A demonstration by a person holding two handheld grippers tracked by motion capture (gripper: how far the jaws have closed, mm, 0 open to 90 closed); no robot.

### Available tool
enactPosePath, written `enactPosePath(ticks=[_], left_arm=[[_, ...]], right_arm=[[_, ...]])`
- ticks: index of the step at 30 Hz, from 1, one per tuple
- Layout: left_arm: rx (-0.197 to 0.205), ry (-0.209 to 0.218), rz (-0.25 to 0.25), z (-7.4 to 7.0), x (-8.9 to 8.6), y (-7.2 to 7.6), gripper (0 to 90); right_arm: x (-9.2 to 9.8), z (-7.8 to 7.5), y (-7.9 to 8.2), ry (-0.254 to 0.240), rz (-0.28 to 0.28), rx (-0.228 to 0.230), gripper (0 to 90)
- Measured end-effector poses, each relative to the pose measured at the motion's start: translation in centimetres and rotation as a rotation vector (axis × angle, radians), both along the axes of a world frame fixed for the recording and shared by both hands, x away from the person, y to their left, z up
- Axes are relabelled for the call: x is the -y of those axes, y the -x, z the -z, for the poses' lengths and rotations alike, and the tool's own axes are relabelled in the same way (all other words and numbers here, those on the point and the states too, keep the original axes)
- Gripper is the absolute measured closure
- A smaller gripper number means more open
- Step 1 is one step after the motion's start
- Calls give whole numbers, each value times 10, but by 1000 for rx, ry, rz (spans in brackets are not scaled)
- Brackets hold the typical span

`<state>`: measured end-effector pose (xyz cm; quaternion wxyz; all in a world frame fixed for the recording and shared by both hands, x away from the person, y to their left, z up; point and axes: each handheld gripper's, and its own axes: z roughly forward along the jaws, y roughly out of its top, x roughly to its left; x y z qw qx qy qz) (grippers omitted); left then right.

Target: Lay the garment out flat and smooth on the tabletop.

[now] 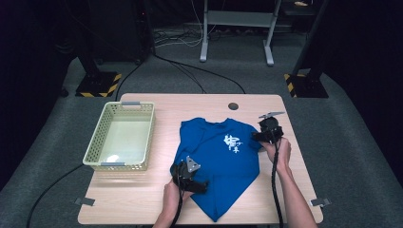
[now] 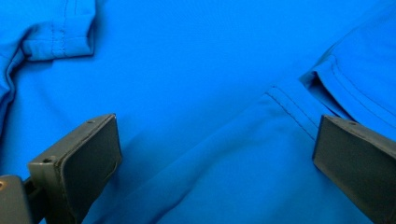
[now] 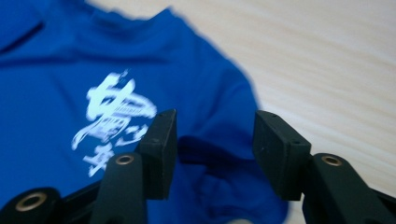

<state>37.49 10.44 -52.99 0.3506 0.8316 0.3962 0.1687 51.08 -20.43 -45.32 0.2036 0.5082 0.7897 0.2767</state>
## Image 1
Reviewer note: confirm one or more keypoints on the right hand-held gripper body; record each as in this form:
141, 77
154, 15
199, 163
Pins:
271, 126

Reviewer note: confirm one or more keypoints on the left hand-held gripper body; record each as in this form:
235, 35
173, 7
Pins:
190, 164

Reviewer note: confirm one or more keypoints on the blue t-shirt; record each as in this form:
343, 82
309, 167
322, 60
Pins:
221, 164

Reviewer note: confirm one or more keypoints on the person's right hand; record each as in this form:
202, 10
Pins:
283, 155

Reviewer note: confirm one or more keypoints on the black stand striped base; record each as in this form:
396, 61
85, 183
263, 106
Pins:
305, 86
96, 85

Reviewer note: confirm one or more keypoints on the cream plastic basket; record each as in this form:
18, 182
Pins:
122, 136

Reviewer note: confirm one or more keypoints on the black cabinet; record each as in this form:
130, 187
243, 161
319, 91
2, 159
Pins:
120, 31

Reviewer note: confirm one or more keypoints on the grey table bracket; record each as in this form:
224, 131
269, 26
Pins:
85, 201
320, 202

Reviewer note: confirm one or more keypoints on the white desk frame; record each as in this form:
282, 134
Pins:
237, 18

